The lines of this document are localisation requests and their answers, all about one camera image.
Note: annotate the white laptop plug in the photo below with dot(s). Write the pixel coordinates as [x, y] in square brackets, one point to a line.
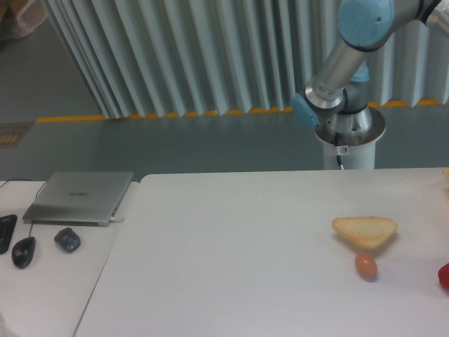
[116, 220]

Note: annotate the silver closed laptop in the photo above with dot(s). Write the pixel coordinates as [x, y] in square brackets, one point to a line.
[82, 198]

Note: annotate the red pepper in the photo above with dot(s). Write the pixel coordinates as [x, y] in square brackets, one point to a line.
[443, 276]

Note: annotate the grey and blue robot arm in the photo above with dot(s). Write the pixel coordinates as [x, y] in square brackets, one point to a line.
[334, 102]

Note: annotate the toasted bread slice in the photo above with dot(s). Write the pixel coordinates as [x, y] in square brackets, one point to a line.
[366, 232]

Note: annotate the black computer mouse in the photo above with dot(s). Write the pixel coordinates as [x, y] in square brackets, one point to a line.
[23, 252]

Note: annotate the black keyboard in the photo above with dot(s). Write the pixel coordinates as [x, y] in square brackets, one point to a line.
[7, 227]

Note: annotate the dark grey earbuds case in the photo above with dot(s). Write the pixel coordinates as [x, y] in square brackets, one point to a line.
[67, 240]

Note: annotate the brown egg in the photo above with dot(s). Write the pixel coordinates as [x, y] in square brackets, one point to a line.
[366, 265]

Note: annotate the brown cardboard box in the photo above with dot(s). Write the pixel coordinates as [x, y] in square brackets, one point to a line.
[20, 18]

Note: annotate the white folding screen partition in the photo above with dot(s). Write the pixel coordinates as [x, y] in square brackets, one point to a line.
[179, 57]

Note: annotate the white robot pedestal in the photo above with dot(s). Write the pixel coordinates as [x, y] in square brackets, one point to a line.
[361, 157]

